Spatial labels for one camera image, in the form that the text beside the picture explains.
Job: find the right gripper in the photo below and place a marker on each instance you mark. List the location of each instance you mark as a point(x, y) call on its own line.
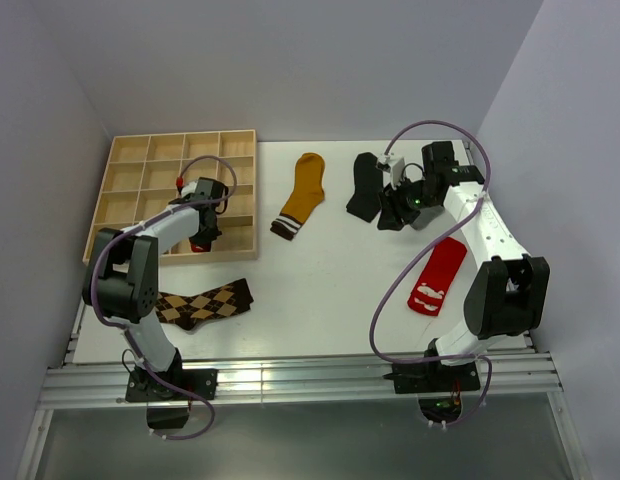
point(393, 209)

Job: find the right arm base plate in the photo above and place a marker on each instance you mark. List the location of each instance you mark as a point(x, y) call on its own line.
point(433, 377)

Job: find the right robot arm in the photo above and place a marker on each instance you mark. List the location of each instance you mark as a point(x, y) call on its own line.
point(507, 295)

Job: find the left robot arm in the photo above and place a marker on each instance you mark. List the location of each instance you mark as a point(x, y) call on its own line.
point(121, 284)

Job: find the mustard striped-cuff sock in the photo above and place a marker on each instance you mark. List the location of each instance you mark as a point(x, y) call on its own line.
point(306, 195)

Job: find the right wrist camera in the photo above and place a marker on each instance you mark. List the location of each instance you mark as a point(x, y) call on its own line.
point(394, 166)

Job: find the black sock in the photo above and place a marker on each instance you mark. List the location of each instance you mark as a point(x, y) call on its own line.
point(368, 183)

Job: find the red santa sock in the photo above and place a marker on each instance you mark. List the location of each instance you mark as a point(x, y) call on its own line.
point(200, 247)
point(430, 290)

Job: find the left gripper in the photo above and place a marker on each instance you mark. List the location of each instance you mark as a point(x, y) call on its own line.
point(209, 237)

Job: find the grey sock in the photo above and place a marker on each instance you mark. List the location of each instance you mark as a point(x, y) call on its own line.
point(425, 217)

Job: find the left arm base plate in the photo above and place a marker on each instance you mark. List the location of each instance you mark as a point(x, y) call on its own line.
point(143, 388)

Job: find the brown argyle sock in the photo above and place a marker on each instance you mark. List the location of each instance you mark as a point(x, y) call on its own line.
point(189, 312)

